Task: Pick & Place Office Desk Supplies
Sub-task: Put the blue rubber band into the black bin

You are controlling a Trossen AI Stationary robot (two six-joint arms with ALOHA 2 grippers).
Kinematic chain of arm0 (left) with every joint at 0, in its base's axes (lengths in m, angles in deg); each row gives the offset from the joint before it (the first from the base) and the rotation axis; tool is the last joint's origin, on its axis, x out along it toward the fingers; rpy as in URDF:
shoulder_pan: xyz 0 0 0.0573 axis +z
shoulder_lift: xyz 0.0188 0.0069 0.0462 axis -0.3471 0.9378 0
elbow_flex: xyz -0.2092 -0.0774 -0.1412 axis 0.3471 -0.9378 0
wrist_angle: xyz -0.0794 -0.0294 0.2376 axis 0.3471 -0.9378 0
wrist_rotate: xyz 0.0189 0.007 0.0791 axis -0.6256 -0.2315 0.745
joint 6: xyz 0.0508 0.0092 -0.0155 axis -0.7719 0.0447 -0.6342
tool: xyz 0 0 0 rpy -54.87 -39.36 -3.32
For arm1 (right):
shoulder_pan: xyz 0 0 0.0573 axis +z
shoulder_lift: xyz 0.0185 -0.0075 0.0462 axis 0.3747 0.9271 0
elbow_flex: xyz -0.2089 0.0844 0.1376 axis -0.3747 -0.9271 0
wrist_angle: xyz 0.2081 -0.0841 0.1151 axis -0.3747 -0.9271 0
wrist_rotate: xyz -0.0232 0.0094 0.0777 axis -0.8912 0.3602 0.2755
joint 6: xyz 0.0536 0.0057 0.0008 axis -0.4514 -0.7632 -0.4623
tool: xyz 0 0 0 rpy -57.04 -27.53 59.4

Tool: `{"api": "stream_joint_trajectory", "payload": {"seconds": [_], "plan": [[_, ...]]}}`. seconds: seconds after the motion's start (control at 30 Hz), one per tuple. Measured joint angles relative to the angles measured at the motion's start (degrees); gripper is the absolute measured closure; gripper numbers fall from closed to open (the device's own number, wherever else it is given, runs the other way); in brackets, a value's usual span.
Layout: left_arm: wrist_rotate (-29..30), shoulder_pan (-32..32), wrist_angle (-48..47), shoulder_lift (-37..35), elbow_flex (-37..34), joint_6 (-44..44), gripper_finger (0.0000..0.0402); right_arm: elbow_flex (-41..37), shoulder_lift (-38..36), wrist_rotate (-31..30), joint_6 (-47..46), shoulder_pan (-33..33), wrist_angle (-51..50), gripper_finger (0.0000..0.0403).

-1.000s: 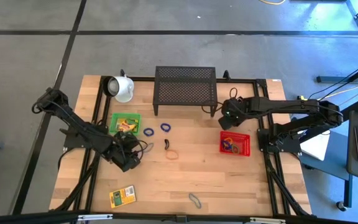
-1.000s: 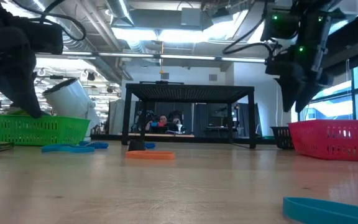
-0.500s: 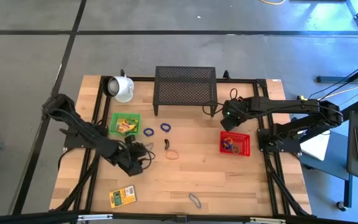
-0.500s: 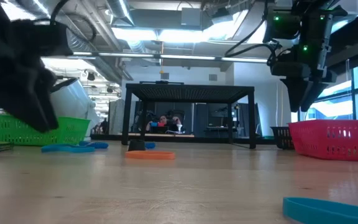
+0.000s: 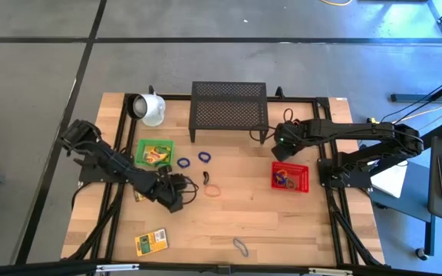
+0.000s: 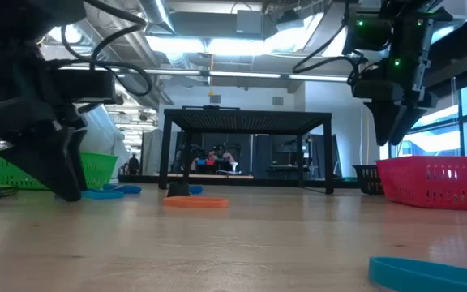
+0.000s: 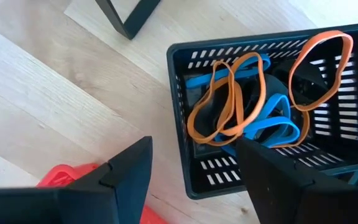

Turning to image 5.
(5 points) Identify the blue grey side table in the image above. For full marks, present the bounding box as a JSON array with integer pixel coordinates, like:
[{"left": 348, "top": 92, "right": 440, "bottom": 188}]
[{"left": 369, "top": 160, "right": 437, "bottom": 262}]

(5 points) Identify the black cable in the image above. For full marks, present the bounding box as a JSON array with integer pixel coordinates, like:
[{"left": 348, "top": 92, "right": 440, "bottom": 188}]
[{"left": 381, "top": 79, "right": 442, "bottom": 123}]

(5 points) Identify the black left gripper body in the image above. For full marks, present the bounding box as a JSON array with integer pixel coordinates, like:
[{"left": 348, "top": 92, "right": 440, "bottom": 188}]
[{"left": 153, "top": 165, "right": 187, "bottom": 214}]

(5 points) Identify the red plastic basket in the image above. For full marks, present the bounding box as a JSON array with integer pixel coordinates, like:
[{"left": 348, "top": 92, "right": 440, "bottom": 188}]
[{"left": 270, "top": 161, "right": 310, "bottom": 193}]

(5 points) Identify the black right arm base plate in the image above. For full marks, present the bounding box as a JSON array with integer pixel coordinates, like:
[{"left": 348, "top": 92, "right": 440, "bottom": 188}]
[{"left": 318, "top": 159, "right": 374, "bottom": 190}]

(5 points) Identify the black mesh shelf riser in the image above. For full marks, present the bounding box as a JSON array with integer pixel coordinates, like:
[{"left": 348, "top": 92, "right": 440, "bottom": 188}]
[{"left": 188, "top": 80, "right": 270, "bottom": 145}]

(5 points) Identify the black desk frame bar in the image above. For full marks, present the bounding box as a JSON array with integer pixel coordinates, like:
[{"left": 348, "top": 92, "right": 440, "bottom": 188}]
[
  {"left": 370, "top": 122, "right": 442, "bottom": 178},
  {"left": 390, "top": 81, "right": 442, "bottom": 104}
]

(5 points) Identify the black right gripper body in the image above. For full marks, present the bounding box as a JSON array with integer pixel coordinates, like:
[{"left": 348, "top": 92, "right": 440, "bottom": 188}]
[{"left": 271, "top": 121, "right": 307, "bottom": 163}]

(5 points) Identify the black crossbeam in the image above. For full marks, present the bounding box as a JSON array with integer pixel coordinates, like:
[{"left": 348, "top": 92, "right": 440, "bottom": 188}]
[{"left": 0, "top": 258, "right": 442, "bottom": 276}]

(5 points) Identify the silver metal bracket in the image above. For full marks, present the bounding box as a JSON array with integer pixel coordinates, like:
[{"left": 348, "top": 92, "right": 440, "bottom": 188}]
[
  {"left": 95, "top": 263, "right": 140, "bottom": 274},
  {"left": 308, "top": 267, "right": 355, "bottom": 276}
]

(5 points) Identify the pale cable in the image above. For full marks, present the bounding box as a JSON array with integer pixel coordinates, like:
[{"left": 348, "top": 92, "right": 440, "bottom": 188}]
[{"left": 393, "top": 103, "right": 442, "bottom": 124}]

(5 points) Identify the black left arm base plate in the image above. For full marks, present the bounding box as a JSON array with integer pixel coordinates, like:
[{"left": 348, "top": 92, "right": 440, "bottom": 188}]
[{"left": 78, "top": 163, "right": 133, "bottom": 185}]

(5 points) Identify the orange rubber band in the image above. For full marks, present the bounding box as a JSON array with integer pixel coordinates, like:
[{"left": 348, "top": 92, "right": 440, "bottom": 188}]
[{"left": 204, "top": 184, "right": 222, "bottom": 199}]

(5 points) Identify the white mug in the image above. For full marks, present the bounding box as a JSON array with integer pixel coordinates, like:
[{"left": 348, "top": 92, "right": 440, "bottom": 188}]
[{"left": 126, "top": 92, "right": 167, "bottom": 128}]

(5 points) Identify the yellow floor cable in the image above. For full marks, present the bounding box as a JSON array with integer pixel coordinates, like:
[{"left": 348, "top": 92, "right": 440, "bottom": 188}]
[{"left": 319, "top": 0, "right": 355, "bottom": 7}]

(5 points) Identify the white box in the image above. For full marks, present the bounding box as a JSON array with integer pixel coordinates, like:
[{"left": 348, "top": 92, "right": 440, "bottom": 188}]
[{"left": 370, "top": 151, "right": 409, "bottom": 199}]

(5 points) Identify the green plastic basket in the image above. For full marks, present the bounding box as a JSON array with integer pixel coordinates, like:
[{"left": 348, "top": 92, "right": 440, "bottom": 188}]
[{"left": 134, "top": 138, "right": 176, "bottom": 169}]

